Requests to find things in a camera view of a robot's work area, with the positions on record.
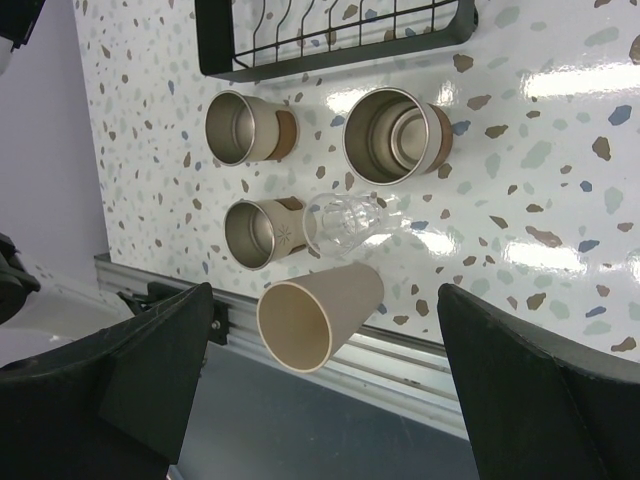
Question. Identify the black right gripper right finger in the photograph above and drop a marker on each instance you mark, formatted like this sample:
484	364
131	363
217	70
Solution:
537	405

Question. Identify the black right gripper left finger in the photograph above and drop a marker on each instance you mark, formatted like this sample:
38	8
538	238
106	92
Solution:
112	405

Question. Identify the beige plastic cup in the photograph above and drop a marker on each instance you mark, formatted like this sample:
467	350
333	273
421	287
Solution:
304	321

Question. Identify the steel cup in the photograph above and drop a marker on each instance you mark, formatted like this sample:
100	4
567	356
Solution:
258	233
247	129
389	137

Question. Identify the clear glass cup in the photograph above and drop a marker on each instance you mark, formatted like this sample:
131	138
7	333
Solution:
334	225

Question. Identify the aluminium front mounting rail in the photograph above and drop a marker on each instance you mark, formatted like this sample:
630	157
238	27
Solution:
400	374

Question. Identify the black wire dish rack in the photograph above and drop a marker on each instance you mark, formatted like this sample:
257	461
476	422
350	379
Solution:
251	41

